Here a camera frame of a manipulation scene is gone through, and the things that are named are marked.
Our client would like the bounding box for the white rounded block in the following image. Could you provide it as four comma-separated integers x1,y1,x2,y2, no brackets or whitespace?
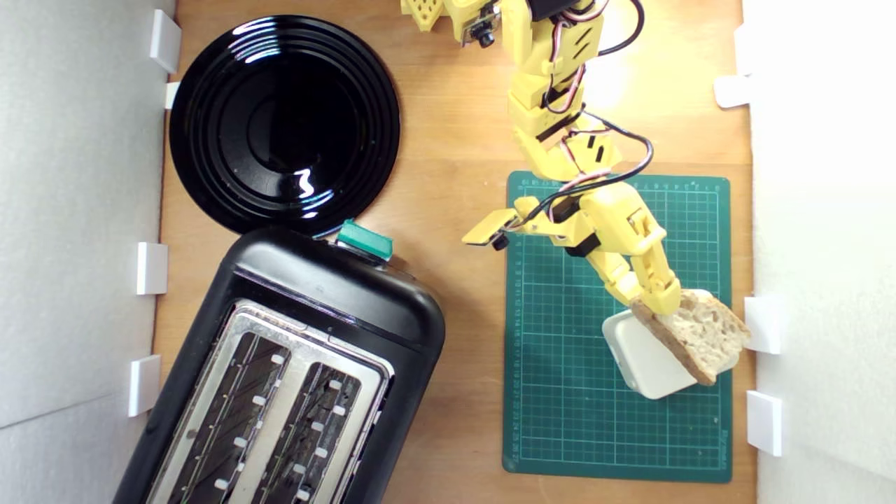
602,308,741,400

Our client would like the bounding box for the brown bread slice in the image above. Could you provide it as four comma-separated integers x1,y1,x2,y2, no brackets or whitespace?
630,288,752,387

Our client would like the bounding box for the black round plate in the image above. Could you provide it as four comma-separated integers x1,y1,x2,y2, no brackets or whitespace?
169,15,401,236

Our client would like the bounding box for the green cutting mat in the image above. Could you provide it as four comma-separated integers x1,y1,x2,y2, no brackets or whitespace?
502,171,733,484

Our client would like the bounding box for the yellow wrist camera mount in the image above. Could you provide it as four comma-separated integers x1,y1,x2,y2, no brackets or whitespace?
462,196,555,252

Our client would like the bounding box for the black two-slot toaster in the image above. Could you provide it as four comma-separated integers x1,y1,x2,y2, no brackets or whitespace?
112,225,447,504

